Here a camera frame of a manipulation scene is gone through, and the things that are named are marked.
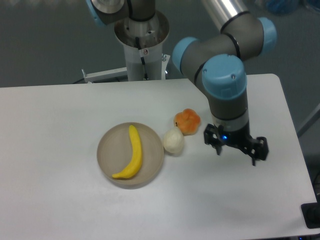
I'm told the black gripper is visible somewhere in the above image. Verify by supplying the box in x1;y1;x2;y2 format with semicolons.
203;122;269;166

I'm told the yellow banana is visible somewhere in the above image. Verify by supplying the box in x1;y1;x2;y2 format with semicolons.
111;124;143;179

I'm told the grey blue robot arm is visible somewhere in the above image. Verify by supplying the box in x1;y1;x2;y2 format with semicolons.
87;0;277;162

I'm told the beige round plate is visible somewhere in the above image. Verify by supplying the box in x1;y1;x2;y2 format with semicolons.
96;122;164;189

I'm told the orange bell pepper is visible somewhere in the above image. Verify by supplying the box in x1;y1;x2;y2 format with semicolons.
173;108;201;136

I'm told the black box at edge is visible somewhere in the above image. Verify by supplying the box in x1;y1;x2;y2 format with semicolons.
301;202;320;229

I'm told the white metal bracket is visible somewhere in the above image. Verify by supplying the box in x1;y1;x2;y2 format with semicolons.
81;67;127;83

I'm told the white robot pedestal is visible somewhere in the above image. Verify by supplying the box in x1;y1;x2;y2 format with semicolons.
114;10;170;82

